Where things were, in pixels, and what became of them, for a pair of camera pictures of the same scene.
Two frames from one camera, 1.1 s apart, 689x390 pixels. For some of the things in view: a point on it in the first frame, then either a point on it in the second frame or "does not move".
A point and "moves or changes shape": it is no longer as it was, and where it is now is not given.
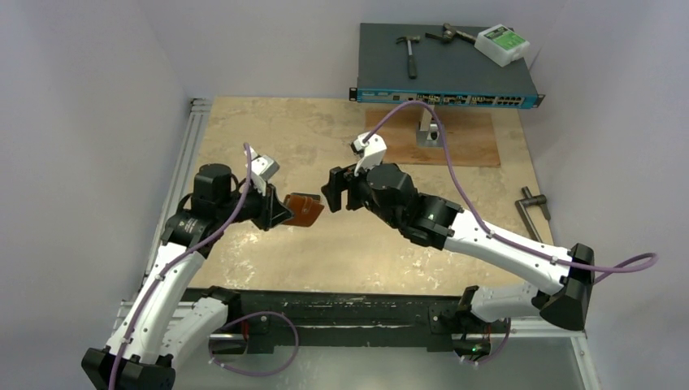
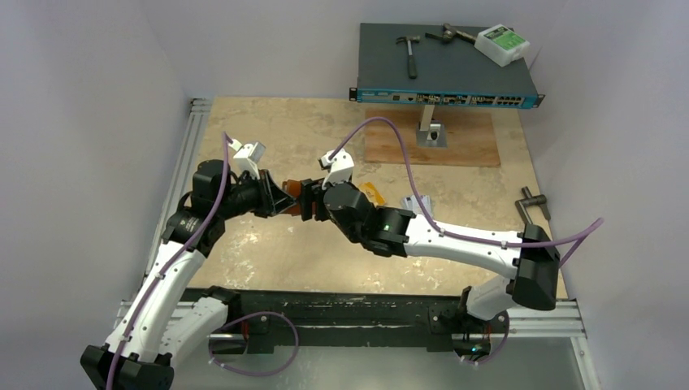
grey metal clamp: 528,199 does not move
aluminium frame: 192,129 does not move
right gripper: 348,186 → 317,199
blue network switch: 438,63 does not move
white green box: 501,45 does not move
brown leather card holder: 305,207 moves or changes shape
